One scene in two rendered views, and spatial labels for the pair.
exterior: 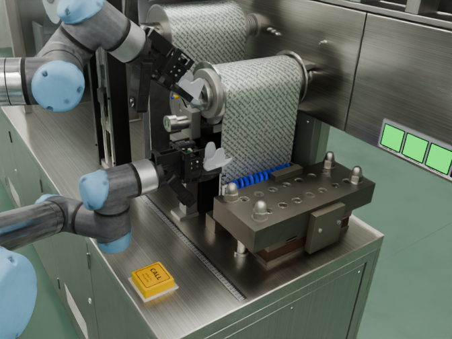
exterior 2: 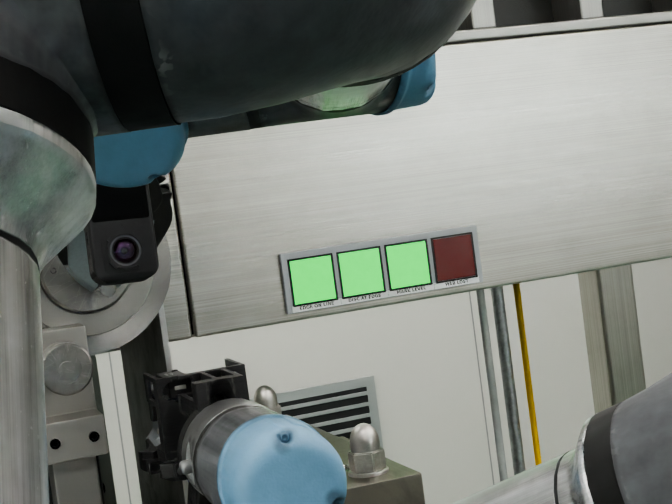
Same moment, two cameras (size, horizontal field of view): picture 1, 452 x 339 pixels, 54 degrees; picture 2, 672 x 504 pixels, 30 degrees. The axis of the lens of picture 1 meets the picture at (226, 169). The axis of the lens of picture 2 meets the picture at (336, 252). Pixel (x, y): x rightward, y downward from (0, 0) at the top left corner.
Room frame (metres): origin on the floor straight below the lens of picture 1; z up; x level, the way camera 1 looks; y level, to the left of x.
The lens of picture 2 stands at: (0.50, 0.98, 1.29)
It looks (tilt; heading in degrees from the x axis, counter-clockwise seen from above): 3 degrees down; 287
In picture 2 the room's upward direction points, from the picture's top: 8 degrees counter-clockwise
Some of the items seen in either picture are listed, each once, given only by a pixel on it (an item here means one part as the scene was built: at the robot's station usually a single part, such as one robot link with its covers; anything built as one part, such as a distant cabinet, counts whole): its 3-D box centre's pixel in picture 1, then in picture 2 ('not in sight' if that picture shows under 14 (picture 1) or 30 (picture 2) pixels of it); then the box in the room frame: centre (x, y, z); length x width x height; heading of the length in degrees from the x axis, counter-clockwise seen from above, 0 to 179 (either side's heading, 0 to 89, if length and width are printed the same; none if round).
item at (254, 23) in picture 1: (244, 25); not in sight; (1.38, -0.03, 1.34); 0.07 x 0.07 x 0.07; 36
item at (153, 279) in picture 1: (153, 279); not in sight; (0.74, 0.15, 0.91); 0.07 x 0.07 x 0.02; 36
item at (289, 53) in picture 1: (287, 79); not in sight; (1.16, -0.15, 1.25); 0.15 x 0.01 x 0.15; 36
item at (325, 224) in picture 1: (325, 228); not in sight; (0.89, -0.25, 0.97); 0.10 x 0.03 x 0.11; 126
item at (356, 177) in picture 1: (356, 173); (265, 404); (1.01, -0.34, 1.05); 0.04 x 0.04 x 0.04
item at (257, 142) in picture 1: (259, 144); (149, 399); (1.03, -0.08, 1.11); 0.23 x 0.01 x 0.18; 126
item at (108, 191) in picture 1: (109, 187); (269, 478); (0.79, 0.24, 1.11); 0.11 x 0.08 x 0.09; 126
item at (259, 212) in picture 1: (260, 209); (365, 448); (0.82, -0.08, 1.05); 0.04 x 0.04 x 0.04
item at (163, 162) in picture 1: (176, 165); (208, 427); (0.89, 0.11, 1.12); 0.12 x 0.08 x 0.09; 126
